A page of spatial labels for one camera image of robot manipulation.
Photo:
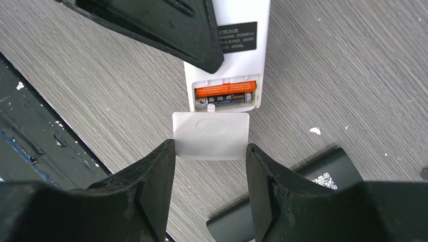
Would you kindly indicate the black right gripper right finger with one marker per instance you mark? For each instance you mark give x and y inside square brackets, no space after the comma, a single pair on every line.
[287,207]

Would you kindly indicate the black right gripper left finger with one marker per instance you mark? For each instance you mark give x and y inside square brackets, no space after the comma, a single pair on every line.
[130,205]

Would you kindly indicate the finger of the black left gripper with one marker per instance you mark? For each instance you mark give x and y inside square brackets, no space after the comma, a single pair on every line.
[187,30]

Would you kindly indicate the white remote control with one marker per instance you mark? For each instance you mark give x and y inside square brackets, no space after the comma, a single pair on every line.
[243,30]

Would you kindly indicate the black remote control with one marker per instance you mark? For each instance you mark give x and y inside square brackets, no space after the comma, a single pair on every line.
[332,169]

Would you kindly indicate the orange battery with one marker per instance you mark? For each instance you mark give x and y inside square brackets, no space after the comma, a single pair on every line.
[225,89]

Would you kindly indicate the white battery cover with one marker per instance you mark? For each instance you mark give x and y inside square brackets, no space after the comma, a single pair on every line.
[211,135]

